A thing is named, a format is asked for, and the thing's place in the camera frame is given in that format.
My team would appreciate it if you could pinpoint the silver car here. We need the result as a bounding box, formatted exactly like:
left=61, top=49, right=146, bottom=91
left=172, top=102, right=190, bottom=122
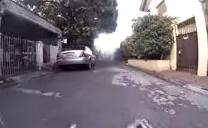
left=55, top=45, right=97, bottom=71

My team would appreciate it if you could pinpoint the grey asphalt road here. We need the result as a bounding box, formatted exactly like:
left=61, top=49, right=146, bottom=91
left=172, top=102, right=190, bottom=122
left=0, top=63, right=208, bottom=128

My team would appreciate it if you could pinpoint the large dark tree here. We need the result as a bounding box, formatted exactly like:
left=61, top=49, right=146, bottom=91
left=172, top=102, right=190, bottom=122
left=15, top=0, right=120, bottom=48

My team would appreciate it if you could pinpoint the round green bush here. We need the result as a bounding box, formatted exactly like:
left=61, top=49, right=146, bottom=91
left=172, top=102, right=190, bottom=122
left=124, top=13, right=178, bottom=62

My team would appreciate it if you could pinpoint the robot's own part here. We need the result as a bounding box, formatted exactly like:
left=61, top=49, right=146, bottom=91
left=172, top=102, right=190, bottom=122
left=69, top=122, right=78, bottom=128
left=134, top=118, right=153, bottom=128

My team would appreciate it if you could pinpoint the building with metal gate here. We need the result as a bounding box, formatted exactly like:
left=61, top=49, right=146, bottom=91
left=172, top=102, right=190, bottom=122
left=0, top=0, right=64, bottom=80

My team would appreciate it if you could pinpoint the pale concrete pavement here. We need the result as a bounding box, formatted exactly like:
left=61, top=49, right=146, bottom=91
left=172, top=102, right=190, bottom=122
left=123, top=63, right=208, bottom=98

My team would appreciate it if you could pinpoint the building with brown gate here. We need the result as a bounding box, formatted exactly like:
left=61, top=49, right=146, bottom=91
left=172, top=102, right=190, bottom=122
left=139, top=0, right=208, bottom=78

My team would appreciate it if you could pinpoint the low pale wall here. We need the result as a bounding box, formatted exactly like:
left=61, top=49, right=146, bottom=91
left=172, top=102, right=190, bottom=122
left=126, top=58, right=172, bottom=73

